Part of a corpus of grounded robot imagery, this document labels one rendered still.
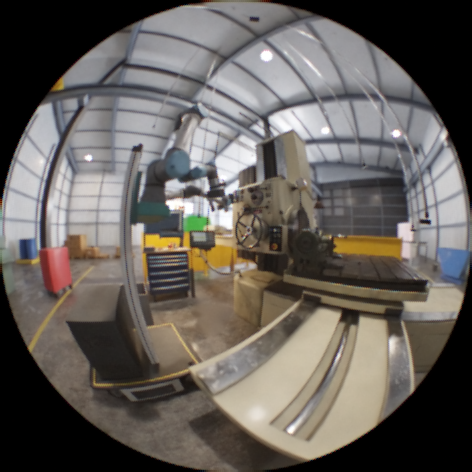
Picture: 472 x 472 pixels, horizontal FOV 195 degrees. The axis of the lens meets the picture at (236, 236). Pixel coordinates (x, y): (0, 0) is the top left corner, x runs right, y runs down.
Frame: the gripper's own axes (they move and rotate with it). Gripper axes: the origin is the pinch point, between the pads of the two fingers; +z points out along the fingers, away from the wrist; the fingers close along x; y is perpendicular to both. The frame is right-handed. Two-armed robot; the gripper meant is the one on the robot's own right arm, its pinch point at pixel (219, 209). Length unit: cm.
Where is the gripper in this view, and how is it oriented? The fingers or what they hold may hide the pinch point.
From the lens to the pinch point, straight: 93.0
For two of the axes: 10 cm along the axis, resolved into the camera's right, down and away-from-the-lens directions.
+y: -6.5, 4.1, -6.4
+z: 1.7, 9.0, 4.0
